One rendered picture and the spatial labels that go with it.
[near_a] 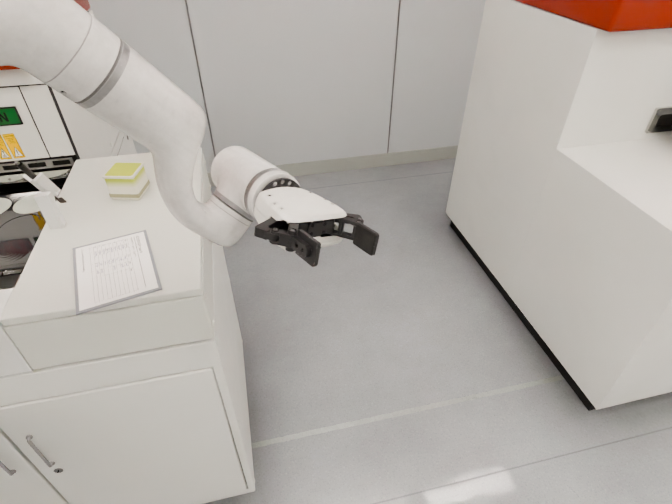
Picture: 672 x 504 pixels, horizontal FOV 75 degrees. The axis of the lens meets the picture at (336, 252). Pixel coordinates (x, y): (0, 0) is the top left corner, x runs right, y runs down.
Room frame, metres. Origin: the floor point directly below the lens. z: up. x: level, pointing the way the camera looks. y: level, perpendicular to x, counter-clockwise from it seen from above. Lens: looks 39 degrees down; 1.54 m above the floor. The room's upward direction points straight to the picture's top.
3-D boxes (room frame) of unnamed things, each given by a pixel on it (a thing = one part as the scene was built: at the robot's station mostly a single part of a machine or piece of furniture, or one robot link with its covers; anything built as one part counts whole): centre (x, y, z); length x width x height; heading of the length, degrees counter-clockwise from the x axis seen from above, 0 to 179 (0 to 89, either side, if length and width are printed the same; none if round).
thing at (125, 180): (0.94, 0.51, 1.00); 0.07 x 0.07 x 0.07; 88
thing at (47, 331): (0.86, 0.49, 0.89); 0.62 x 0.35 x 0.14; 13
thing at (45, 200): (0.82, 0.63, 1.03); 0.06 x 0.04 x 0.13; 13
